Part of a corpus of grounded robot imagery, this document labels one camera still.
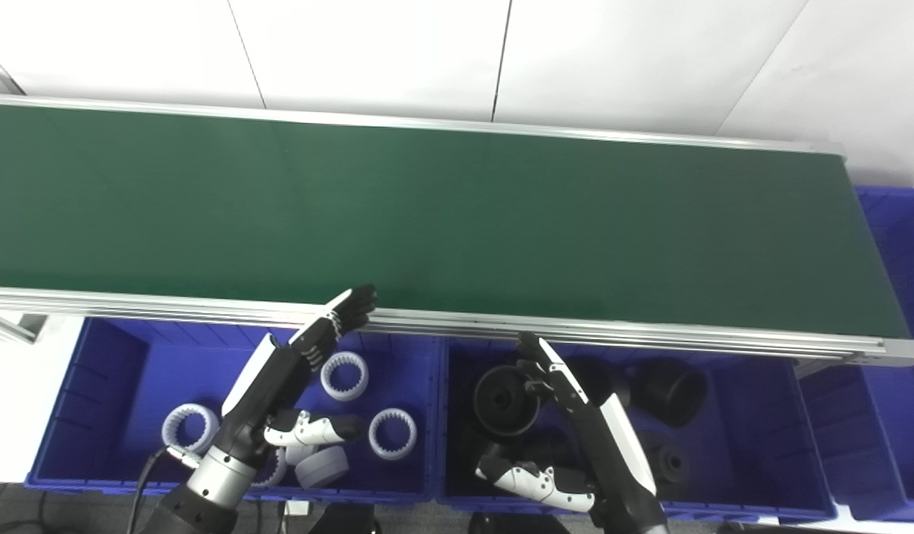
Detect green conveyor belt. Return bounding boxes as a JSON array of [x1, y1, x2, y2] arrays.
[[0, 95, 914, 366], [0, 104, 912, 340]]

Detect black flanged hub part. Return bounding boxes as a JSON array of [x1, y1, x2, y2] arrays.
[[473, 365, 541, 438], [635, 358, 707, 428], [639, 432, 688, 487]]

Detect blue bin with white parts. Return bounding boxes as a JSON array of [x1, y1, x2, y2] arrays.
[[24, 317, 449, 505]]

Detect white round disc part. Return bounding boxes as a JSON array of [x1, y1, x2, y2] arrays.
[[294, 445, 350, 490]]

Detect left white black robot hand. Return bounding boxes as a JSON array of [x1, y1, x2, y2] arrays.
[[212, 284, 378, 467]]

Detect empty blue bin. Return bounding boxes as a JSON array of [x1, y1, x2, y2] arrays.
[[797, 185, 914, 524]]

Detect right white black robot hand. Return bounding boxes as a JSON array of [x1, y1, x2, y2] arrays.
[[476, 332, 669, 534]]

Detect black wrist cable silver plug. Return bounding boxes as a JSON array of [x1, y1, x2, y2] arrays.
[[127, 443, 203, 534]]

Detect blue bin with black parts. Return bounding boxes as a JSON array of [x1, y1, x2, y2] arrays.
[[435, 337, 838, 524]]

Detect white toothed ring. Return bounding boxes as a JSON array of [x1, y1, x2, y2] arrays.
[[162, 404, 220, 455], [251, 445, 289, 488], [320, 351, 370, 402], [368, 408, 418, 461]]

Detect grey conveyor support bracket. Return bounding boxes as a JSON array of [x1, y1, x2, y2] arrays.
[[0, 311, 48, 346]]

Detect black robot torso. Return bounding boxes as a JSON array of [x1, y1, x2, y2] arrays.
[[309, 504, 576, 534]]

